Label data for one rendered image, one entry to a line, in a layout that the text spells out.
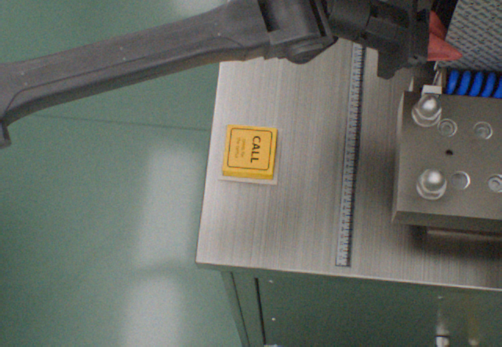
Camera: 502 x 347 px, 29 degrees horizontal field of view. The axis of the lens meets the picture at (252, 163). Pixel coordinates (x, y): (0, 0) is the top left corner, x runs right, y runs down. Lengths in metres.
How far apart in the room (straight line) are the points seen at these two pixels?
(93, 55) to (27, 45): 1.45
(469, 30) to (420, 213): 0.23
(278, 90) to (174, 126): 0.98
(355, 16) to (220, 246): 0.38
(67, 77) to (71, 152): 1.32
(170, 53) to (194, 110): 1.30
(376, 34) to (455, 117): 0.17
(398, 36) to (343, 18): 0.08
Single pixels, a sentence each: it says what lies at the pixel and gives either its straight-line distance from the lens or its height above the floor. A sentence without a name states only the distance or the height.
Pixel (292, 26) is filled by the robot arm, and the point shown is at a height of 1.22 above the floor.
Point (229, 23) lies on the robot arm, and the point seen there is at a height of 1.23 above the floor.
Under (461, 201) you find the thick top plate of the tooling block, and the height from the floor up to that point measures 1.03.
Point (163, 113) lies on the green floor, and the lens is 2.36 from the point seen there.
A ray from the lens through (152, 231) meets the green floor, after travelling 2.27.
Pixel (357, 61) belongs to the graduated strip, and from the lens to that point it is 1.40.
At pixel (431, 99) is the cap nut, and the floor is 1.07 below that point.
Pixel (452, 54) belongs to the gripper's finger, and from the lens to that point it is 1.22.
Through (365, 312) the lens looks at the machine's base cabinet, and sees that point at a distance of 1.58.
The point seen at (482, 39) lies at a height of 1.12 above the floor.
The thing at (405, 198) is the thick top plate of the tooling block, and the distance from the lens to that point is 1.20.
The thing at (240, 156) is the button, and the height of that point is 0.92.
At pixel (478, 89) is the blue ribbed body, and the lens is 1.26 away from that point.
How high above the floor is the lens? 2.17
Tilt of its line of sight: 71 degrees down
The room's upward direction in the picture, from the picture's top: 6 degrees counter-clockwise
